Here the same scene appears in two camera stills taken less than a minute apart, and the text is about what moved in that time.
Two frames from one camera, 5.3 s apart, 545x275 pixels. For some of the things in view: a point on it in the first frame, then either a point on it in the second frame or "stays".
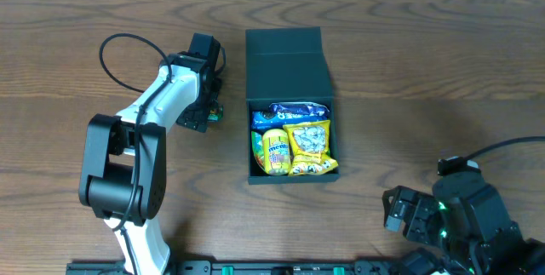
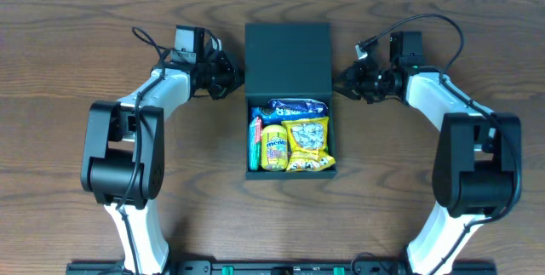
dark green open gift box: (288, 65) stays
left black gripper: (197, 114) → (224, 76)
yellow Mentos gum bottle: (276, 148) stays
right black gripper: (410, 214) → (357, 82)
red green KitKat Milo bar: (215, 115) → (255, 129)
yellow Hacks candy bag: (310, 142) stays
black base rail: (251, 267) stays
